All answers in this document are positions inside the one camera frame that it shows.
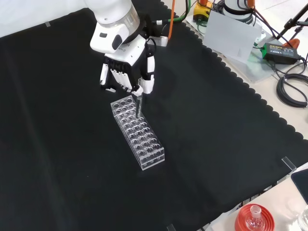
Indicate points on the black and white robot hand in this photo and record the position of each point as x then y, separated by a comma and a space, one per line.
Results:
131, 51

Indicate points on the black scalloped bench cloth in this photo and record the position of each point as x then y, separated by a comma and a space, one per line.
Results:
72, 144

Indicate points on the clear acrylic test tube rack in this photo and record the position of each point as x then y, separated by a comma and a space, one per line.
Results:
142, 137

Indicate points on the yellow stop button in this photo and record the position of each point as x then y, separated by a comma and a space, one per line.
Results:
202, 10

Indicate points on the pale grey board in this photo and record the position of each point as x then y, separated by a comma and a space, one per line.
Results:
228, 36

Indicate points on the black tripod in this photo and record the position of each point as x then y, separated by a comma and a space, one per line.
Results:
292, 20

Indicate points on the clear glass vessel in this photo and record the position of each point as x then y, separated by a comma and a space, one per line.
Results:
304, 220

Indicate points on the clear acrylic marker block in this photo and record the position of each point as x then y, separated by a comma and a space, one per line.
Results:
47, 24
170, 227
288, 163

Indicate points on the clear glass test tube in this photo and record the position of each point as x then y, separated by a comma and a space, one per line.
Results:
139, 106

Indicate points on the black power adapter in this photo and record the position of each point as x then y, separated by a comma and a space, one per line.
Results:
280, 53

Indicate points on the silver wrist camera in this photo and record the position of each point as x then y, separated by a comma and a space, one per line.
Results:
160, 40

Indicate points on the metal base plate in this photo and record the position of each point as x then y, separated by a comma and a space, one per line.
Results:
257, 69

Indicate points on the round-bottom glass flask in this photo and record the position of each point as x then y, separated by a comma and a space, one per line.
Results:
255, 220

